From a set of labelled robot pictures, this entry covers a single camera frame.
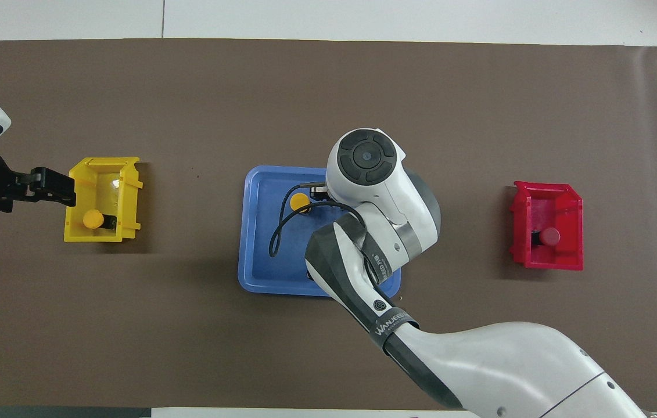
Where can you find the yellow push button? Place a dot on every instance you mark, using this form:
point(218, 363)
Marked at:
point(299, 202)
point(93, 219)

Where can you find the red push button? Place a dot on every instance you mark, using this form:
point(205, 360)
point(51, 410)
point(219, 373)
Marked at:
point(550, 235)

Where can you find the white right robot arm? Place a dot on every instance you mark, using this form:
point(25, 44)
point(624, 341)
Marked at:
point(479, 360)

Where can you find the yellow plastic bin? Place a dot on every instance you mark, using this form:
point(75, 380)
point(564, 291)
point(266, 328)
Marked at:
point(75, 232)

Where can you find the brown table mat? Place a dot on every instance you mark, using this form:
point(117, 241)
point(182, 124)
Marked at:
point(189, 348)

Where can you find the blue plastic tray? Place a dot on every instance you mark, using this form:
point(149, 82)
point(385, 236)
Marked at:
point(264, 273)

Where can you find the red plastic bin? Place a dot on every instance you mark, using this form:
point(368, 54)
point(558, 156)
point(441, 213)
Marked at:
point(572, 255)

